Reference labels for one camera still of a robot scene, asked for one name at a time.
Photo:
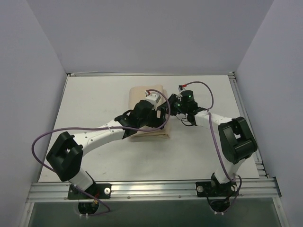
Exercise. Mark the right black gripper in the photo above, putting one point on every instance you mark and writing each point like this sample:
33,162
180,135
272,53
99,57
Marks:
173,108

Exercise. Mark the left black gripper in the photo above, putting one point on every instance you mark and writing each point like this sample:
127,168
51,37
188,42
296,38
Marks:
162,111

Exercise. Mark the beige cloth wrap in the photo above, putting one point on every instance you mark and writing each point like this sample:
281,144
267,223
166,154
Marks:
135,95

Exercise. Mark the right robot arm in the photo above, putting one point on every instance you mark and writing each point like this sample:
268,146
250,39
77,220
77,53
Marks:
232,137

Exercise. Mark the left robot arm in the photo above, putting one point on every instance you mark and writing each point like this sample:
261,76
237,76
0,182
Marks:
67,152

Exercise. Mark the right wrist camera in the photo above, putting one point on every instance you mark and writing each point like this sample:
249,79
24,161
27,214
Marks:
181,88

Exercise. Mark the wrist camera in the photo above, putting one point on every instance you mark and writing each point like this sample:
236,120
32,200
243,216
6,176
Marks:
152,98
181,88

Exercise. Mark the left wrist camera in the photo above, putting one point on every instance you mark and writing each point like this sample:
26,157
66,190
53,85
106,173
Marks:
152,98

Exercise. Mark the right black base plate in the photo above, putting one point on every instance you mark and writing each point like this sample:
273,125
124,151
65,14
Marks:
207,189

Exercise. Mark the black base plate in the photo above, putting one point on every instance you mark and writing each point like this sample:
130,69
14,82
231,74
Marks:
98,190
207,189

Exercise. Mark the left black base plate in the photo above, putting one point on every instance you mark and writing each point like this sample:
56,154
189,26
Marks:
98,190

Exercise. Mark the aluminium front rail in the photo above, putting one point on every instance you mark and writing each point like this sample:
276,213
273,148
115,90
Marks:
151,191

